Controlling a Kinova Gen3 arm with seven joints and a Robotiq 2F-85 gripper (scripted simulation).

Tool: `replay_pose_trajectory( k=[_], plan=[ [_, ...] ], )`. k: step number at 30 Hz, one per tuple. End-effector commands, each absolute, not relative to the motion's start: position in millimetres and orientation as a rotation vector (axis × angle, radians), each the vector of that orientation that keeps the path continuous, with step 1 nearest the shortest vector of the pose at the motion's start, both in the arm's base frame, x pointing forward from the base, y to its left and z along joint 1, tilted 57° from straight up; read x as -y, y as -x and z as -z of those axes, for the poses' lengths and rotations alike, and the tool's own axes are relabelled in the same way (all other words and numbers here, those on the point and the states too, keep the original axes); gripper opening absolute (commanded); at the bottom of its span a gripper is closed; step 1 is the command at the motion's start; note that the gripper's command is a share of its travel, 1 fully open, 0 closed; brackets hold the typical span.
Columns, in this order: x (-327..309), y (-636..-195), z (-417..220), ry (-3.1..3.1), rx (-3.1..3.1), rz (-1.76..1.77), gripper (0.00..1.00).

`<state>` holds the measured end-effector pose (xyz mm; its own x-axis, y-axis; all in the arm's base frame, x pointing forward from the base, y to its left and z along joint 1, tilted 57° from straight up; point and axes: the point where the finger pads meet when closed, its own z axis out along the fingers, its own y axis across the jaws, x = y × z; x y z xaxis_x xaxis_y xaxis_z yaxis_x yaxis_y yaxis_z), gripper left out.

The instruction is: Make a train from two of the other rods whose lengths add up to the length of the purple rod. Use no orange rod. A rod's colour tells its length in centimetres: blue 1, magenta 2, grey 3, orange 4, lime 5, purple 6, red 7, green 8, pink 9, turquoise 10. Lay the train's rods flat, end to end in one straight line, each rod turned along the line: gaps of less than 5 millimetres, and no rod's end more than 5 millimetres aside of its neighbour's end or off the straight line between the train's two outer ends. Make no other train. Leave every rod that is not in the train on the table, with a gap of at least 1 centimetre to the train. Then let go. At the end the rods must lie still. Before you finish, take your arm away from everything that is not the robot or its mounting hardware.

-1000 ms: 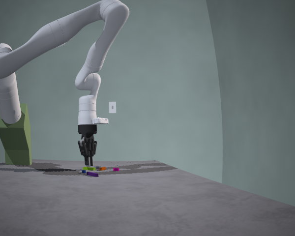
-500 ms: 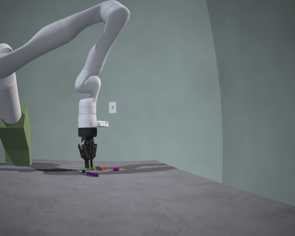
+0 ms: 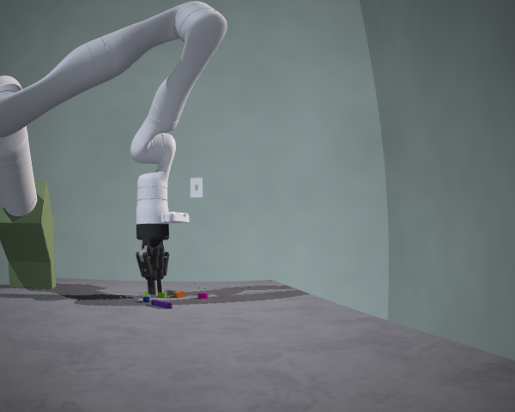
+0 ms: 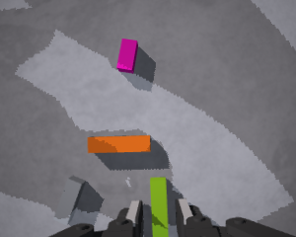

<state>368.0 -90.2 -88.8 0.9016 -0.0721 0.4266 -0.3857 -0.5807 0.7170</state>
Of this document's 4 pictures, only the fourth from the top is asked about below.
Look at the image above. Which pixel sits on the lime green rod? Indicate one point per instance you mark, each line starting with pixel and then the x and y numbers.
pixel 159 207

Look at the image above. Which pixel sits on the small magenta block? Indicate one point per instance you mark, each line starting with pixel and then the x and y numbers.
pixel 127 55

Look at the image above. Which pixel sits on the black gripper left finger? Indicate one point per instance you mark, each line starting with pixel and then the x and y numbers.
pixel 123 226

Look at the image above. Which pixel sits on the grey rectangular block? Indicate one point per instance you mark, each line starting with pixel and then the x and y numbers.
pixel 69 200

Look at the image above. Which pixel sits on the orange rod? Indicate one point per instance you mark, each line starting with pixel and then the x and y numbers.
pixel 107 144

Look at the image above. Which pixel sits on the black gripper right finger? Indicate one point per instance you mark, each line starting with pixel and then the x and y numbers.
pixel 191 223

